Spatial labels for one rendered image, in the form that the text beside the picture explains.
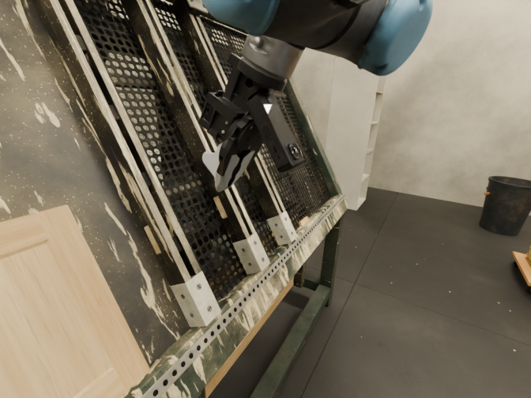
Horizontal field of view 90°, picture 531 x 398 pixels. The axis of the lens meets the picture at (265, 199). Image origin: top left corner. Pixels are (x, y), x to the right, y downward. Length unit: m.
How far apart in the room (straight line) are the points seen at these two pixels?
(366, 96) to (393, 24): 3.63
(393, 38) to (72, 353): 0.70
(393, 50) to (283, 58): 0.13
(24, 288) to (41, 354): 0.12
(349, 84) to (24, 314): 3.81
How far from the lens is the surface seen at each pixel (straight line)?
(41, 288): 0.67
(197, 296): 0.74
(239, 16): 0.20
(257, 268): 0.93
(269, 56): 0.37
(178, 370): 0.74
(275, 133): 0.37
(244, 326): 0.89
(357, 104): 3.93
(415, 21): 0.31
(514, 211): 4.37
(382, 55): 0.29
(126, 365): 0.72
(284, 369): 1.61
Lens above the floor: 1.46
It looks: 20 degrees down
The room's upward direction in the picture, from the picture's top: 2 degrees clockwise
